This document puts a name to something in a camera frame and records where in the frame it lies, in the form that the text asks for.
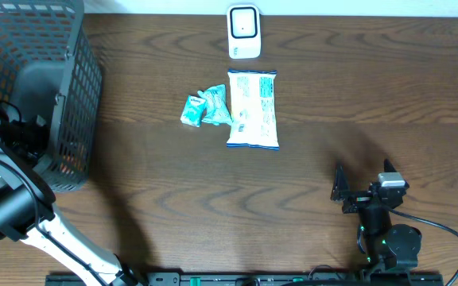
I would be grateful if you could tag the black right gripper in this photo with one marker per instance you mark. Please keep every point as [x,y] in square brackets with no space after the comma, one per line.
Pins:
[341,191]

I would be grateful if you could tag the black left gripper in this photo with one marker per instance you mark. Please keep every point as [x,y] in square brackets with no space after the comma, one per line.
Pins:
[22,133]

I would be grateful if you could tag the teal snack packet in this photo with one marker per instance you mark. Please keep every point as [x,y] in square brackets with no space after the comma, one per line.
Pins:
[216,107]

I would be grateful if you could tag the small teal tissue pack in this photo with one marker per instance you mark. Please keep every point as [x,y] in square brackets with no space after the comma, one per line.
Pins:
[193,111]

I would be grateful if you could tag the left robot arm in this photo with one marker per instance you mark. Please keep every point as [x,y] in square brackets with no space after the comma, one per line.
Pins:
[29,214]

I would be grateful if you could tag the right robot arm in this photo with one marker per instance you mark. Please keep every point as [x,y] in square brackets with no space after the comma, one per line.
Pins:
[389,247]

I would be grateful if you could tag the white barcode scanner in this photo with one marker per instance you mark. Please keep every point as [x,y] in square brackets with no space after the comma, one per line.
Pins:
[244,32]

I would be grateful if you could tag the grey plastic mesh basket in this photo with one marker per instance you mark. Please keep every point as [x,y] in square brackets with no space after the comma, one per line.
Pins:
[48,70]

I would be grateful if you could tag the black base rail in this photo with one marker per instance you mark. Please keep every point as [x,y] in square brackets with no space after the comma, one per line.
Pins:
[267,279]

